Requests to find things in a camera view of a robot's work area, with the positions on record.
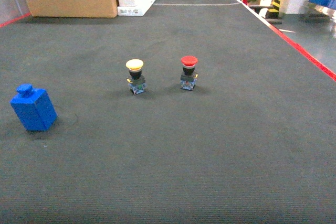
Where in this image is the red conveyor side rail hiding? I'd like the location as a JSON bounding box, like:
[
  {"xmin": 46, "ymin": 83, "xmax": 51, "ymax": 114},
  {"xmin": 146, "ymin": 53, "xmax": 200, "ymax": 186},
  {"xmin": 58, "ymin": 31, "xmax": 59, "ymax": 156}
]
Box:
[{"xmin": 220, "ymin": 0, "xmax": 335, "ymax": 89}]

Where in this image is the yellow black striped post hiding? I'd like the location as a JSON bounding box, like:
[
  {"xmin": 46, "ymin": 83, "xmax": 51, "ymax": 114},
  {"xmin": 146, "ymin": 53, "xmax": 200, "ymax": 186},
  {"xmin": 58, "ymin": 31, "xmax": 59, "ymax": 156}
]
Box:
[{"xmin": 265, "ymin": 0, "xmax": 281, "ymax": 19}]

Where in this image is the yellow mushroom push button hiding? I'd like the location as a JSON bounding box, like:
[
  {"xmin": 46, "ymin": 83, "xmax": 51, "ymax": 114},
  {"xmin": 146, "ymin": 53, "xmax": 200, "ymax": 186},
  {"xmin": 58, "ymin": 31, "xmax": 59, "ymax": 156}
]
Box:
[{"xmin": 125, "ymin": 59, "xmax": 147, "ymax": 95}]

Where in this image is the white flat carton box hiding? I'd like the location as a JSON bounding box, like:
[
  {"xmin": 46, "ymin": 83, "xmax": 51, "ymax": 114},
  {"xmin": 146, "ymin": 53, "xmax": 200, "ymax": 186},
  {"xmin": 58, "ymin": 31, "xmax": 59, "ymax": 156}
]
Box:
[{"xmin": 117, "ymin": 0, "xmax": 156, "ymax": 16}]

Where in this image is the blue block part with knob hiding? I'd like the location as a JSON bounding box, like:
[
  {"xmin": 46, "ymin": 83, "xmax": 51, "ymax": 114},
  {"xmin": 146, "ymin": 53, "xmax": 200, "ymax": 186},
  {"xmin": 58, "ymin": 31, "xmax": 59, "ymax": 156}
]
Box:
[{"xmin": 10, "ymin": 83, "xmax": 57, "ymax": 131}]

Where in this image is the red mushroom push button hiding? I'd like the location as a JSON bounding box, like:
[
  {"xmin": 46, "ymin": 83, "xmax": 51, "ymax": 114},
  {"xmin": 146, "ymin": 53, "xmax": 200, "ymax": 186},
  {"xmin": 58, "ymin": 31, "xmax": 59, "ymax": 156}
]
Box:
[{"xmin": 180, "ymin": 56, "xmax": 198, "ymax": 91}]

